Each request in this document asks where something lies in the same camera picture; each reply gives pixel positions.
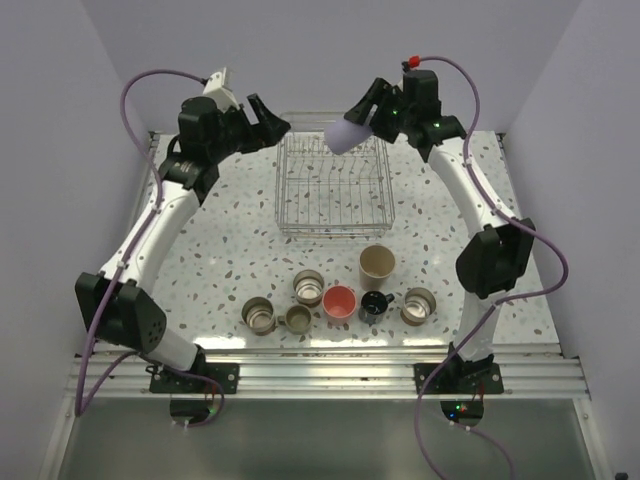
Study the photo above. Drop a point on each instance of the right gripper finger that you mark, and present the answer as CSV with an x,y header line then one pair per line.
x,y
378,127
362,110

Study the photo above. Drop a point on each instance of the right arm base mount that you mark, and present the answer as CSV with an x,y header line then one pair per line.
x,y
467,378

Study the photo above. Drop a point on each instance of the left steel cup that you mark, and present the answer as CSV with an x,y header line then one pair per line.
x,y
259,316

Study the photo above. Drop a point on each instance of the lavender plastic cup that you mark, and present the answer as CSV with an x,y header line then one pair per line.
x,y
343,135

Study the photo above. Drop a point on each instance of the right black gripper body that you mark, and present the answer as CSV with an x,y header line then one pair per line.
x,y
391,102

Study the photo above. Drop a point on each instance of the right steel cup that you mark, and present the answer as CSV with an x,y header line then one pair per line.
x,y
418,305

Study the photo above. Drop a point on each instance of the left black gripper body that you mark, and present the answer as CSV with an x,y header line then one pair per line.
x,y
234,126

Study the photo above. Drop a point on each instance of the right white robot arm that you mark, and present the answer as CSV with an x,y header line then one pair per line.
x,y
498,251

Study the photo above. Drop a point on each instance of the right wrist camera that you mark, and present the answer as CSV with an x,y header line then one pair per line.
x,y
411,64

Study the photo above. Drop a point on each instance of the tall beige cup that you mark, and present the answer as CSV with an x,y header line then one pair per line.
x,y
376,264

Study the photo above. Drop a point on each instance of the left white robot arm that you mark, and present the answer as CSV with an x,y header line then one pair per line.
x,y
116,303

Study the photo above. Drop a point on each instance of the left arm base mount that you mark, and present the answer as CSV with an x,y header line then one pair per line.
x,y
213,377

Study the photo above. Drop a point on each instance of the coral pink cup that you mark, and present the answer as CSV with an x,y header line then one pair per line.
x,y
339,303

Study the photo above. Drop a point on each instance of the black mug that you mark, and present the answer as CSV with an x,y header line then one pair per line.
x,y
374,306

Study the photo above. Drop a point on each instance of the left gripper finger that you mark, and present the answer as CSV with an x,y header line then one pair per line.
x,y
269,129
251,145

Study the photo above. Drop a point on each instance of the steel cup with brown band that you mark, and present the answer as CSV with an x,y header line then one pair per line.
x,y
308,287

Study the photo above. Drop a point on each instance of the wire dish rack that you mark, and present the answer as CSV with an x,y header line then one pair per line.
x,y
320,194

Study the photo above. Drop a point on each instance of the small olive mug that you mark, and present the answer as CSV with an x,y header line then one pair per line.
x,y
297,319

